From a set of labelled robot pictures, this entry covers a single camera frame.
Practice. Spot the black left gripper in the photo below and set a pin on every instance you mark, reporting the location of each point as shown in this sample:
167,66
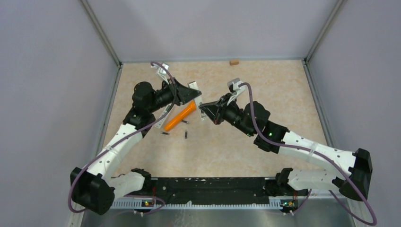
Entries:
184,94

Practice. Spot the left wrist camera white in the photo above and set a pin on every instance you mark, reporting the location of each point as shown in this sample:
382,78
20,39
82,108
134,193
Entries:
161,70

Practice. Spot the small brown wooden block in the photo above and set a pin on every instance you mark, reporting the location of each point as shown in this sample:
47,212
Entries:
233,62

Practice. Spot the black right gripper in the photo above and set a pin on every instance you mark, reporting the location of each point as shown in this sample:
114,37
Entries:
216,110

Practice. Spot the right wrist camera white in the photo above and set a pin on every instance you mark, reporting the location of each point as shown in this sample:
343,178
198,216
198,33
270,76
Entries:
236,89

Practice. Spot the white slotted cable duct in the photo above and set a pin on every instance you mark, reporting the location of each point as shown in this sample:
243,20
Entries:
136,203

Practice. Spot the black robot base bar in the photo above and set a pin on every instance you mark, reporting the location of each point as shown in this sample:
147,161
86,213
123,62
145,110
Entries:
217,190

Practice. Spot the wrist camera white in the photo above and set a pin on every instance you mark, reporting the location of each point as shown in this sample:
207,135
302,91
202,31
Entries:
236,89
161,70

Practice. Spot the long white remote control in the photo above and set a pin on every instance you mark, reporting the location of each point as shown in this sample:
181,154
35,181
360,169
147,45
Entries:
198,100

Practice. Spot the small white remote control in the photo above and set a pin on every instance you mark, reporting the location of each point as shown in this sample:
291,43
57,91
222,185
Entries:
165,114

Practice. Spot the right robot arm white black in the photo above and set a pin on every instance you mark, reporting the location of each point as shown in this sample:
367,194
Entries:
348,172

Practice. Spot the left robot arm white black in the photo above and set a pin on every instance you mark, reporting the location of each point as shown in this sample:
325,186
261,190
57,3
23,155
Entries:
94,187

